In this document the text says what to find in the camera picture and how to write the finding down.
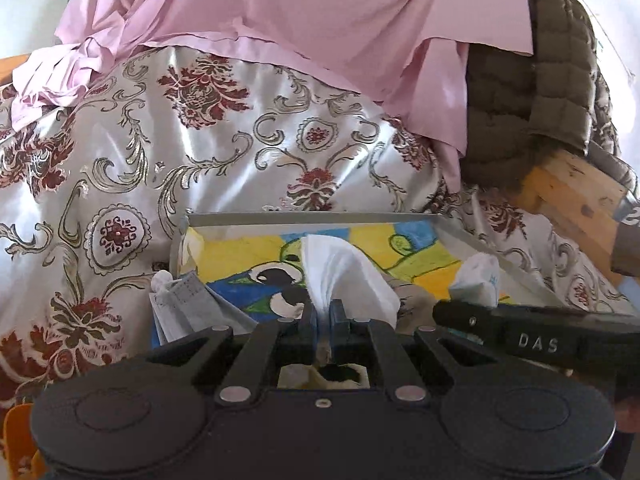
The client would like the grey-brown cloth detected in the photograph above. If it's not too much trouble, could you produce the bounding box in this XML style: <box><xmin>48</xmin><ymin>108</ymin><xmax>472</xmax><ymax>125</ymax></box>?
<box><xmin>392</xmin><ymin>280</ymin><xmax>441</xmax><ymax>333</ymax></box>

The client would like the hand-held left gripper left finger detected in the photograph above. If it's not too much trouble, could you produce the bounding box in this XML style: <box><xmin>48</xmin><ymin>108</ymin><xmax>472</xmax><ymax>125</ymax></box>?
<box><xmin>144</xmin><ymin>304</ymin><xmax>324</xmax><ymax>407</ymax></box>

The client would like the beige plush item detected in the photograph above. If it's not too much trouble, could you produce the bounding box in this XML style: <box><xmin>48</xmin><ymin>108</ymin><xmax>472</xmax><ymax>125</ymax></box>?
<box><xmin>276</xmin><ymin>362</ymin><xmax>372</xmax><ymax>391</ymax></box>

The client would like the grey tray with painted picture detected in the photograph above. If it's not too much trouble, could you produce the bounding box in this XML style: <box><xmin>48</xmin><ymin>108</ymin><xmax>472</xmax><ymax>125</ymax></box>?
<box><xmin>167</xmin><ymin>211</ymin><xmax>635</xmax><ymax>348</ymax></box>

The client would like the wooden bed frame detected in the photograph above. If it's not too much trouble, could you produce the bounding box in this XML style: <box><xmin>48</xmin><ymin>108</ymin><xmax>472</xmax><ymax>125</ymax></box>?
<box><xmin>515</xmin><ymin>150</ymin><xmax>632</xmax><ymax>278</ymax></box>

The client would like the olive puffer jacket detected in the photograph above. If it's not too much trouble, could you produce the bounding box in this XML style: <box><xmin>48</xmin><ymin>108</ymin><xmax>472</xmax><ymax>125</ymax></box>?
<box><xmin>459</xmin><ymin>0</ymin><xmax>621</xmax><ymax>193</ymax></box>

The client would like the floral satin quilt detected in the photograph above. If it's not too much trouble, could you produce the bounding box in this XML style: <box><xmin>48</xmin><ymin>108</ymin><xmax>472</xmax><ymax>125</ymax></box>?
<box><xmin>0</xmin><ymin>45</ymin><xmax>636</xmax><ymax>411</ymax></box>

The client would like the dark brown object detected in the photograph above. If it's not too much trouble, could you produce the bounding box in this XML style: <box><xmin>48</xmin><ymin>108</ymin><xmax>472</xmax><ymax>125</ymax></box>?
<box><xmin>611</xmin><ymin>222</ymin><xmax>640</xmax><ymax>277</ymax></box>

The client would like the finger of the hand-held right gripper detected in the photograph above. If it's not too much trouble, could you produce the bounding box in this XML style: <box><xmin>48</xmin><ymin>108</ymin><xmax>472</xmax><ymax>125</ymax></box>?
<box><xmin>432</xmin><ymin>299</ymin><xmax>503</xmax><ymax>335</ymax></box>

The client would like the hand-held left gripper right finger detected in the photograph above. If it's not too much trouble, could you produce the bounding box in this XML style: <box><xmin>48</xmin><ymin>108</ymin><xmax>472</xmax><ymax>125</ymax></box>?
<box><xmin>327</xmin><ymin>299</ymin><xmax>502</xmax><ymax>405</ymax></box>

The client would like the grey and white cloth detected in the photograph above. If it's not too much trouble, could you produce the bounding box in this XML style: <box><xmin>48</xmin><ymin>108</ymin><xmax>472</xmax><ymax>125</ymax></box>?
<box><xmin>149</xmin><ymin>270</ymin><xmax>257</xmax><ymax>347</ymax></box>

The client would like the white and light blue sock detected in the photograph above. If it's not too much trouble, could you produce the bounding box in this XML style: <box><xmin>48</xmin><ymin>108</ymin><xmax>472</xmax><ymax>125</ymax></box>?
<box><xmin>448</xmin><ymin>252</ymin><xmax>502</xmax><ymax>309</ymax></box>

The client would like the orange plastic object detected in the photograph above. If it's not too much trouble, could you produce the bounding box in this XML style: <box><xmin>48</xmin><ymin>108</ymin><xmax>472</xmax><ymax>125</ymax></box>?
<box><xmin>0</xmin><ymin>400</ymin><xmax>48</xmax><ymax>480</ymax></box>

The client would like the pink bed sheet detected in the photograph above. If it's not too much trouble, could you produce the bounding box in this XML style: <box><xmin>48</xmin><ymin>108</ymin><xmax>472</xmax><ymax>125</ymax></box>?
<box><xmin>11</xmin><ymin>0</ymin><xmax>535</xmax><ymax>192</ymax></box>

